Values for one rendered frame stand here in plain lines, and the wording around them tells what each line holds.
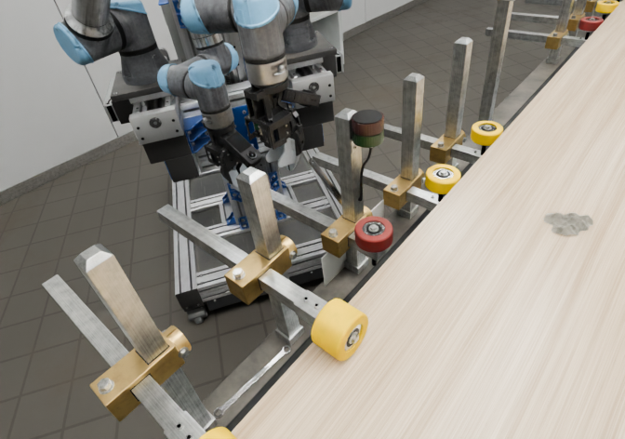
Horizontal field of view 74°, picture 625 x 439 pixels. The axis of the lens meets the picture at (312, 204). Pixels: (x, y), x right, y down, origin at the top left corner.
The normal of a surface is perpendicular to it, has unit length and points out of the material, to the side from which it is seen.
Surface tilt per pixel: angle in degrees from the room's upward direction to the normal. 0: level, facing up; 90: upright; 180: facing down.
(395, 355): 0
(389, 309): 0
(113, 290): 90
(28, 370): 0
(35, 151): 90
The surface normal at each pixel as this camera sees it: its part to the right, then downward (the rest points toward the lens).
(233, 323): -0.11, -0.77
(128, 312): 0.75, 0.35
